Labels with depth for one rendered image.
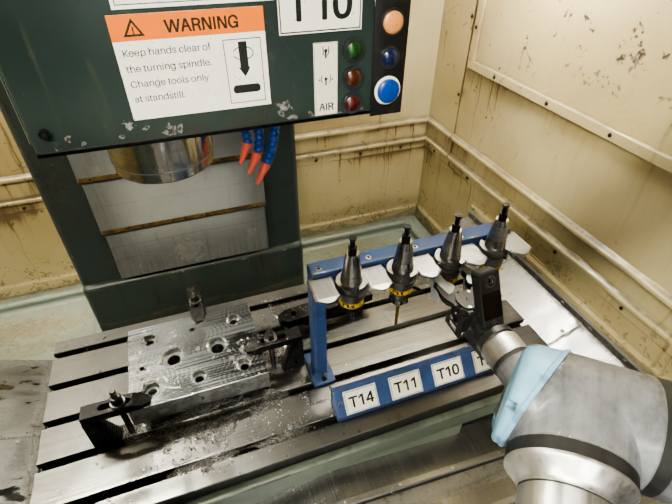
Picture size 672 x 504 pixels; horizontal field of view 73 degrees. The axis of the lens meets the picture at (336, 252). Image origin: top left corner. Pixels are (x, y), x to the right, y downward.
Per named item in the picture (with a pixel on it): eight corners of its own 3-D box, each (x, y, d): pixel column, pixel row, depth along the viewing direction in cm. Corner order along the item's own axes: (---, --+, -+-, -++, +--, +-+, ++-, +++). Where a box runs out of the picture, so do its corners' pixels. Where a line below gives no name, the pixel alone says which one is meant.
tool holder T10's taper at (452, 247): (454, 247, 96) (459, 221, 92) (465, 260, 93) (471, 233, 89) (435, 251, 95) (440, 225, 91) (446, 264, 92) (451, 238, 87)
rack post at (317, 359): (336, 382, 108) (337, 291, 89) (314, 388, 106) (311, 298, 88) (323, 351, 115) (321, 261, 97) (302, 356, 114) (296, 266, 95)
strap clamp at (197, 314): (212, 344, 117) (202, 303, 107) (199, 348, 116) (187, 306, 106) (205, 310, 126) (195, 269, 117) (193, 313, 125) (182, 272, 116)
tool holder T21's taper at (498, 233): (493, 236, 99) (501, 210, 95) (510, 246, 96) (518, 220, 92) (479, 243, 97) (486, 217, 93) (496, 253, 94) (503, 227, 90)
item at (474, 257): (491, 263, 95) (492, 260, 94) (469, 269, 93) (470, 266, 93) (472, 244, 100) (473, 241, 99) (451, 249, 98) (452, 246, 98)
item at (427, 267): (445, 275, 92) (446, 272, 91) (422, 281, 90) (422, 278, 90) (428, 255, 97) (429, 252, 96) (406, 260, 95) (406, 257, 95)
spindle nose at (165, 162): (195, 133, 84) (181, 66, 76) (230, 168, 73) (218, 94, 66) (104, 155, 77) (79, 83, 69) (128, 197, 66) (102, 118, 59)
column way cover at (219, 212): (273, 250, 147) (256, 92, 115) (117, 283, 135) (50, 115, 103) (270, 241, 151) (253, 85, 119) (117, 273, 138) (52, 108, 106)
